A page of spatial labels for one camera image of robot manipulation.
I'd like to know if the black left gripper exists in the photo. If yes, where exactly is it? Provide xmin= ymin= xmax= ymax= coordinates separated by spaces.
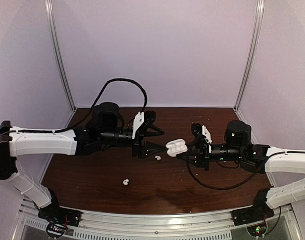
xmin=99 ymin=125 xmax=167 ymax=159

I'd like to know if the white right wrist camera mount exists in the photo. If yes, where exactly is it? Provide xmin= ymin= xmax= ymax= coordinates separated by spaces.
xmin=191 ymin=123 xmax=212 ymax=146

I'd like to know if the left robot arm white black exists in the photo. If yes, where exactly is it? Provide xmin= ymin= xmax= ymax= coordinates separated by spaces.
xmin=0 ymin=102 xmax=166 ymax=227

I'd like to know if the white oval charging case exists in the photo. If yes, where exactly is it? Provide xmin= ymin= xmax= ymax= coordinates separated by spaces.
xmin=165 ymin=139 xmax=188 ymax=158

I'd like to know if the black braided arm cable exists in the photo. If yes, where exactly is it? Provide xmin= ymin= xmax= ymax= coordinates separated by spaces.
xmin=186 ymin=134 xmax=258 ymax=191
xmin=17 ymin=78 xmax=148 ymax=133

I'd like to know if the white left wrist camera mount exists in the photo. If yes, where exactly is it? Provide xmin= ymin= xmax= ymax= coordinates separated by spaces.
xmin=132 ymin=111 xmax=156 ymax=140

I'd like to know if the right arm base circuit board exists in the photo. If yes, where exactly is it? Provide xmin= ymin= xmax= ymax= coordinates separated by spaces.
xmin=247 ymin=223 xmax=267 ymax=238

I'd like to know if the aluminium corner post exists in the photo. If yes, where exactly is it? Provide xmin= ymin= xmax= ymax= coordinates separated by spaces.
xmin=234 ymin=0 xmax=265 ymax=112
xmin=45 ymin=0 xmax=76 ymax=112

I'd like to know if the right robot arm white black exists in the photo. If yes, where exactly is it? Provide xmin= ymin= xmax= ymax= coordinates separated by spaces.
xmin=166 ymin=120 xmax=305 ymax=226

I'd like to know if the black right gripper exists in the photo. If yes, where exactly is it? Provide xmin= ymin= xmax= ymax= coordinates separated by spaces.
xmin=176 ymin=139 xmax=244 ymax=173

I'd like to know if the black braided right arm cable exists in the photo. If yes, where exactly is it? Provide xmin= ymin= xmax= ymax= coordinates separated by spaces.
xmin=186 ymin=134 xmax=258 ymax=191

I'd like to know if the left aluminium corner post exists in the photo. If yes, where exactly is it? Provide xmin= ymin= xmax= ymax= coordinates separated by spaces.
xmin=45 ymin=0 xmax=76 ymax=112

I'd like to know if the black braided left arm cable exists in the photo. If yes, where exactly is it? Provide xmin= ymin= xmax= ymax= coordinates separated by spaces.
xmin=17 ymin=78 xmax=148 ymax=133

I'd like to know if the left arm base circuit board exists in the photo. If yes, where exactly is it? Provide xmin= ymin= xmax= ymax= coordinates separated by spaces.
xmin=46 ymin=223 xmax=68 ymax=239

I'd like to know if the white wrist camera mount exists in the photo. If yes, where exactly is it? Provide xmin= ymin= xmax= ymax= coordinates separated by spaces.
xmin=132 ymin=111 xmax=156 ymax=140
xmin=191 ymin=123 xmax=212 ymax=146

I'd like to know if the aluminium front frame rail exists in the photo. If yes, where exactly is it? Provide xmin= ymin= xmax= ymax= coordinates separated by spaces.
xmin=13 ymin=198 xmax=303 ymax=240

